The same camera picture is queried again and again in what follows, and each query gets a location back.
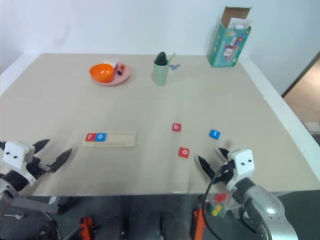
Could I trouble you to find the wooden letter tray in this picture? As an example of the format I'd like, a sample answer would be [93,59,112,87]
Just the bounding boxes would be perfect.
[82,131,137,149]

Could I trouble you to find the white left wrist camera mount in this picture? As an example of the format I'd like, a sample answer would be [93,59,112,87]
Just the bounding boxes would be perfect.
[2,141,36,186]

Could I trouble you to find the small orange black tool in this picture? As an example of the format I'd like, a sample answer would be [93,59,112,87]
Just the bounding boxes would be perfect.
[78,215,95,240]

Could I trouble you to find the pink round plate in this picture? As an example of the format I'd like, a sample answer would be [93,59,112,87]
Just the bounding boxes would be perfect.
[90,62,132,87]

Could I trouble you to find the white crumpled wrapper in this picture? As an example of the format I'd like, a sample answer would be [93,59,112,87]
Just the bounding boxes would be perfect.
[102,57,120,66]

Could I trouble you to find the pale green cup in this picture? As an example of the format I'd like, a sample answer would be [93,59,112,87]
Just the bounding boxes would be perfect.
[153,61,169,87]

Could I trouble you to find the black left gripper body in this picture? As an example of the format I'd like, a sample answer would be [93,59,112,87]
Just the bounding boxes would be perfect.
[24,151,53,180]

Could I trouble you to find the clear plastic container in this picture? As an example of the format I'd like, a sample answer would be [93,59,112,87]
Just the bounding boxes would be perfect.
[206,191,238,219]

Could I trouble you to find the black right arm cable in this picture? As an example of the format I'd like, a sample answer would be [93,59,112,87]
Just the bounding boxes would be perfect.
[202,164,232,240]

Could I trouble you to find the blue letter tile t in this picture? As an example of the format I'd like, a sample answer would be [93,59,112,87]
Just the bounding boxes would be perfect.
[208,129,222,140]

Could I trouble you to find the teal cardboard box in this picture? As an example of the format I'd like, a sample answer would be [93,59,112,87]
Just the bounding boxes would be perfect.
[207,6,252,68]

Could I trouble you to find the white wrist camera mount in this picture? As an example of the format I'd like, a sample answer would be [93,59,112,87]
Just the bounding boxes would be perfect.
[2,141,36,186]
[226,149,254,192]

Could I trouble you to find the white paper sheets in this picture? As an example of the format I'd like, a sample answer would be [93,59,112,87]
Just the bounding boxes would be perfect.
[227,16,251,30]

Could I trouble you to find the dark green rounded object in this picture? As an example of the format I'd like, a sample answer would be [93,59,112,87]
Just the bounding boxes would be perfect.
[154,51,168,66]

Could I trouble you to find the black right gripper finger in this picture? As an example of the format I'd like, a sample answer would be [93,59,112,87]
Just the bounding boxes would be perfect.
[218,147,231,161]
[197,155,216,180]

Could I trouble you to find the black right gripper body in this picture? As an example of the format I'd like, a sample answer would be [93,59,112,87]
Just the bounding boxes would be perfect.
[212,159,237,186]

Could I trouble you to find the red letter tile o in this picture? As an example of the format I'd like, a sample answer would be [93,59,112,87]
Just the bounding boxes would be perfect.
[177,147,191,159]

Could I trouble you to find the brown wooden door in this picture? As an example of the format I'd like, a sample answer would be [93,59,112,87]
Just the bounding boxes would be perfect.
[281,51,320,126]

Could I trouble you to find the tall orange black tool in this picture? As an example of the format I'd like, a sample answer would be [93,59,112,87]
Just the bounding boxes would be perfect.
[193,194,209,240]

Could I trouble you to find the orange plastic bowl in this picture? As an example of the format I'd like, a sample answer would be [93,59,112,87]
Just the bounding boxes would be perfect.
[89,63,116,83]

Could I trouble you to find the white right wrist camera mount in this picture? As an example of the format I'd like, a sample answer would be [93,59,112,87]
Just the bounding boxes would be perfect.
[226,149,254,192]

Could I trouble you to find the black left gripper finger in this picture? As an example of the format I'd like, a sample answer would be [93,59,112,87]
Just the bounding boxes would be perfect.
[33,139,51,157]
[48,148,73,173]

